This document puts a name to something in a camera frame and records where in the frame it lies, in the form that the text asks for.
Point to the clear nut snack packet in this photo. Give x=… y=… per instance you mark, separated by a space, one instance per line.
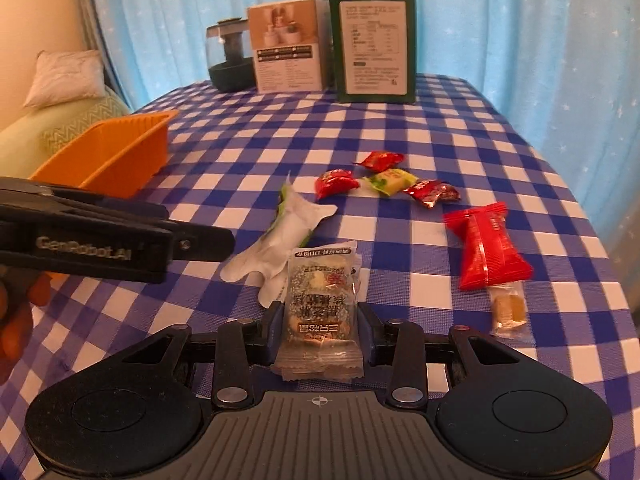
x=320 y=300

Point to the dark red shiny candy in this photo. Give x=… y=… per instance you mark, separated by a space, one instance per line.
x=430 y=192

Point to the green zigzag cushion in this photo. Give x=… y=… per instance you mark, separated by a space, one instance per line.
x=70 y=127

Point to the grey curtain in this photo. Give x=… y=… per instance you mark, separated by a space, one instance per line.
x=92 y=10

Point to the person's left hand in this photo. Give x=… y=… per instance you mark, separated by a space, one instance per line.
x=15 y=345

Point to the green and yellow candy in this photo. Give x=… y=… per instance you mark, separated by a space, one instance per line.
x=392 y=181

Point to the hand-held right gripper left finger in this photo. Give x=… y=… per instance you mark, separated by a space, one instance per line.
x=275 y=335

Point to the dark green glass humidifier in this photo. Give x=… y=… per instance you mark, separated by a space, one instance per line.
x=230 y=72

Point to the blue checkered tablecloth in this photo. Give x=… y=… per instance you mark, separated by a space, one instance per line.
x=450 y=125

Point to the beige and white cardboard box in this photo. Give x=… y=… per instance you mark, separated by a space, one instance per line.
x=285 y=60

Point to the large red snack packet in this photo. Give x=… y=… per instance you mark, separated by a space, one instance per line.
x=485 y=250

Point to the small red candy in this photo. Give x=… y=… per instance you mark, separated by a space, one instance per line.
x=380 y=161
x=335 y=183

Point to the green cardboard box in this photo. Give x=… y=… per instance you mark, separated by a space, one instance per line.
x=375 y=35

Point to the orange plastic tray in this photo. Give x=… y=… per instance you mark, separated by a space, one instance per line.
x=125 y=145

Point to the white and green snack packet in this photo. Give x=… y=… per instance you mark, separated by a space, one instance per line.
x=295 y=220

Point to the small clear yellow cake packet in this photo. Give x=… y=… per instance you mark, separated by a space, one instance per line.
x=507 y=310

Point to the blue star curtain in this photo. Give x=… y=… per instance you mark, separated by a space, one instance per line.
x=500 y=20

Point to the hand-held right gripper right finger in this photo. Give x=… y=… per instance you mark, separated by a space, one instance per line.
x=365 y=335

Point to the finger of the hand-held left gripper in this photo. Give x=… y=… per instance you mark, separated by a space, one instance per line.
x=205 y=245
x=100 y=205

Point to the light green sofa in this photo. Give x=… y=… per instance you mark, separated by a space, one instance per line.
x=20 y=145

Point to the white pillow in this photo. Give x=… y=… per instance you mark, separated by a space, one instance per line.
x=62 y=77

